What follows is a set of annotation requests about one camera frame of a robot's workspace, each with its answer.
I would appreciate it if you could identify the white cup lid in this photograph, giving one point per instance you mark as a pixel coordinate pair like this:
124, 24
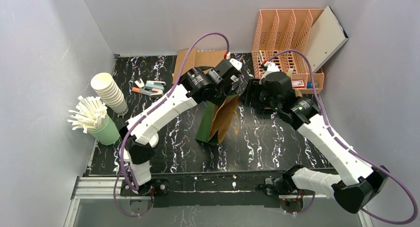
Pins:
154, 140

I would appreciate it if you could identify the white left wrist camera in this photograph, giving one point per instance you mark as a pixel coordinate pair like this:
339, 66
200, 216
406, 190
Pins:
237, 64

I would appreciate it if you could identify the teal and orange stapler tools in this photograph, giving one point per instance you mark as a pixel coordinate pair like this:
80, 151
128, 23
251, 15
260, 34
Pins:
153, 89

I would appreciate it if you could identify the grey blue small bottle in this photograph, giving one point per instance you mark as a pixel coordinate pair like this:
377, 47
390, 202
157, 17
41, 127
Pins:
311, 85

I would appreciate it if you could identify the brown pulp cup carrier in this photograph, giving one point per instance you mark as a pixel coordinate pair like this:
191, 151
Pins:
298, 93

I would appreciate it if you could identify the stack of white paper cups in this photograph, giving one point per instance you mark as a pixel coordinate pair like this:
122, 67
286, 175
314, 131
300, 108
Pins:
109, 92

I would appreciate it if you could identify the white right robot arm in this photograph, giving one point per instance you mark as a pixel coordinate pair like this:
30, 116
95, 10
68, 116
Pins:
355, 183

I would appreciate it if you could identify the green cup of white straws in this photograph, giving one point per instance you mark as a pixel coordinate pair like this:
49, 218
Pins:
90, 115

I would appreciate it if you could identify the green kraft paper bag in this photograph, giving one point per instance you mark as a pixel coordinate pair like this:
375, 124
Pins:
220, 120

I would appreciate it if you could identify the stack of flat paper bags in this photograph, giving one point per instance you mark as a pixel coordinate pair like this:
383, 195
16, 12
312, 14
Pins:
197, 58

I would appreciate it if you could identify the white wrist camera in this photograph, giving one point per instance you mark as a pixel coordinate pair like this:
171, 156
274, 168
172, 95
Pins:
268, 68
237, 64

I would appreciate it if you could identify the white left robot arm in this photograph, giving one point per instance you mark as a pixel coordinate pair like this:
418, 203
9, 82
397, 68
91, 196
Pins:
211, 84

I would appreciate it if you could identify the white board leaning on wall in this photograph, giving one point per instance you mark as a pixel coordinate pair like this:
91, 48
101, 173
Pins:
326, 37

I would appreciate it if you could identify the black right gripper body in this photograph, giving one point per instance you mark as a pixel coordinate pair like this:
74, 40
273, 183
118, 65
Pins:
250, 93

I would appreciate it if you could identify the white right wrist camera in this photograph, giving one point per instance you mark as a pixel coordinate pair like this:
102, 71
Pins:
268, 68

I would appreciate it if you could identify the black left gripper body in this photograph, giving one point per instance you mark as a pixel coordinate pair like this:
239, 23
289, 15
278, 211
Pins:
234, 84

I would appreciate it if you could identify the red and white small box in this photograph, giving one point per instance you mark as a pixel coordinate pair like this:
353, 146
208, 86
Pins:
297, 84

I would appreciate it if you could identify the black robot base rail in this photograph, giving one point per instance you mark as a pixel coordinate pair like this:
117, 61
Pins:
242, 188

